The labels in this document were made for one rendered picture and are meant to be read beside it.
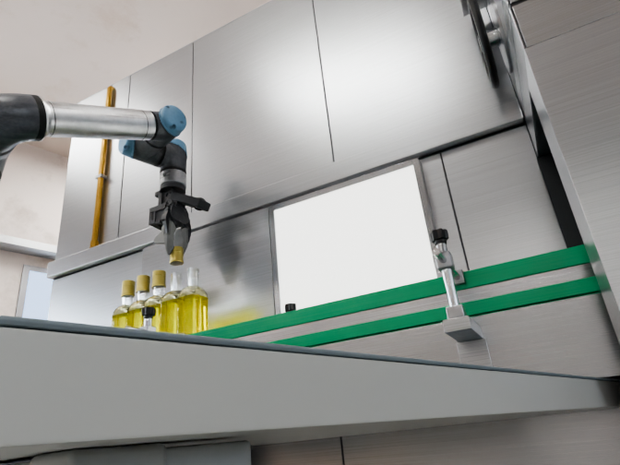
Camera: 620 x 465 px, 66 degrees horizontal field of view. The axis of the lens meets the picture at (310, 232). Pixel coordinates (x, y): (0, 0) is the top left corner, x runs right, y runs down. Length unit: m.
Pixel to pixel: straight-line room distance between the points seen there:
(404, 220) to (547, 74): 0.48
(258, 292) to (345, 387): 1.03
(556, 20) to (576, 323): 0.47
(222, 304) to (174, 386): 1.15
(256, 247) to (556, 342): 0.78
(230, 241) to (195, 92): 0.65
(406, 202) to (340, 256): 0.21
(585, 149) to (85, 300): 1.52
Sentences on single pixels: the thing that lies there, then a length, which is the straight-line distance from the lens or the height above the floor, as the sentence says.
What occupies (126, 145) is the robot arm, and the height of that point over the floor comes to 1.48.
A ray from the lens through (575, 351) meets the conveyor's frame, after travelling 0.85.
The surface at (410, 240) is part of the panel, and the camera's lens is 1.12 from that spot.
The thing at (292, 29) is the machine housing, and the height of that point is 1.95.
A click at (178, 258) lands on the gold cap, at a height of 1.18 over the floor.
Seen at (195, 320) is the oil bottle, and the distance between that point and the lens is 1.17.
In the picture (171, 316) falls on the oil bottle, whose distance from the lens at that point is 1.22.
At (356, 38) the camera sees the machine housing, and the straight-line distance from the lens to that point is 1.54.
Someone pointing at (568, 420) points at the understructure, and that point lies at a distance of 1.05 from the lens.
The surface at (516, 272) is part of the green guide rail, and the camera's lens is 0.89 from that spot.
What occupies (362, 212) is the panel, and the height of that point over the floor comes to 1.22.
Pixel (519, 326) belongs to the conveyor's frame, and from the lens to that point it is 0.85.
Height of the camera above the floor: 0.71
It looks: 24 degrees up
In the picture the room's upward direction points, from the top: 6 degrees counter-clockwise
